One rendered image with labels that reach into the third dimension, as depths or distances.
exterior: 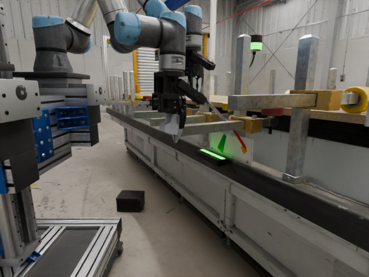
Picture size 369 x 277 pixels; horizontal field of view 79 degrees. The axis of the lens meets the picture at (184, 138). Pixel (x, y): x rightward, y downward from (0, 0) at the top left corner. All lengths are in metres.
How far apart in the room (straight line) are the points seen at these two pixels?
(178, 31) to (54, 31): 0.62
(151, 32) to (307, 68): 0.42
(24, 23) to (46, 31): 7.71
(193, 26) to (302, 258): 1.07
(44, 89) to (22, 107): 0.48
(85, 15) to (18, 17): 7.71
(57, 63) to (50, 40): 0.09
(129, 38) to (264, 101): 0.36
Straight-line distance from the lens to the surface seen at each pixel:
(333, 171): 0.93
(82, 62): 8.72
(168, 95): 0.63
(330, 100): 0.65
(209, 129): 0.74
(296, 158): 0.72
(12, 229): 1.07
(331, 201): 0.68
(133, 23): 0.62
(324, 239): 0.79
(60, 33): 1.15
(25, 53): 8.70
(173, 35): 0.65
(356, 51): 8.57
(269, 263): 1.30
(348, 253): 0.76
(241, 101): 0.47
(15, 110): 0.62
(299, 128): 0.70
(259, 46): 0.91
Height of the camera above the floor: 0.97
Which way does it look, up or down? 13 degrees down
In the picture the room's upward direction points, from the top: straight up
